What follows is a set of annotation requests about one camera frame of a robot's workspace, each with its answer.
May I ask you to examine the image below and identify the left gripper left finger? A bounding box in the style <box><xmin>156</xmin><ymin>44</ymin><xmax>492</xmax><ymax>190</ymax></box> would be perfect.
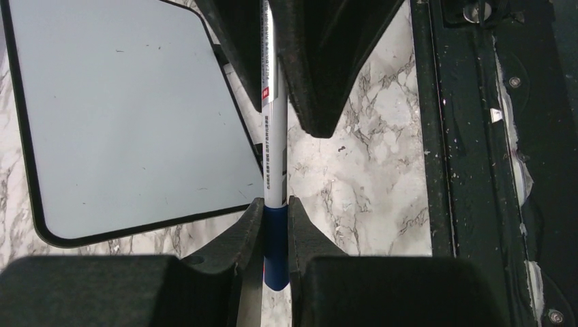
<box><xmin>1</xmin><ymin>198</ymin><xmax>264</xmax><ymax>326</ymax></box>

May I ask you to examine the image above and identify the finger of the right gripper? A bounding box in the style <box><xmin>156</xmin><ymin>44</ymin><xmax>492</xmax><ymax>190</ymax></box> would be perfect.
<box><xmin>195</xmin><ymin>0</ymin><xmax>262</xmax><ymax>112</ymax></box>
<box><xmin>270</xmin><ymin>0</ymin><xmax>402</xmax><ymax>138</ymax></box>

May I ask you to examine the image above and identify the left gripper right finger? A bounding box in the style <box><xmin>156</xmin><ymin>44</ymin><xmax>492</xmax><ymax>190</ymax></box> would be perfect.
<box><xmin>288</xmin><ymin>196</ymin><xmax>506</xmax><ymax>326</ymax></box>

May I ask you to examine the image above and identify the white whiteboard marker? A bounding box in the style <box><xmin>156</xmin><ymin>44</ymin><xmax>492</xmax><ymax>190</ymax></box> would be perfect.
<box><xmin>261</xmin><ymin>1</ymin><xmax>288</xmax><ymax>211</ymax></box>

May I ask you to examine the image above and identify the black framed whiteboard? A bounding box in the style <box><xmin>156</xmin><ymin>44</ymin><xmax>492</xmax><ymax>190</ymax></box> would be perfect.
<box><xmin>1</xmin><ymin>1</ymin><xmax>263</xmax><ymax>248</ymax></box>

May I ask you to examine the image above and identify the blue marker cap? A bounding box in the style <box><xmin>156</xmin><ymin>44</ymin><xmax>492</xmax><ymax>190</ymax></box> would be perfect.
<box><xmin>262</xmin><ymin>206</ymin><xmax>289</xmax><ymax>292</ymax></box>

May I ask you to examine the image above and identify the black metal base rail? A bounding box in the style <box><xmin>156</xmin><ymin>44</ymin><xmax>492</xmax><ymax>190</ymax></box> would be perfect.
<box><xmin>410</xmin><ymin>1</ymin><xmax>577</xmax><ymax>326</ymax></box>

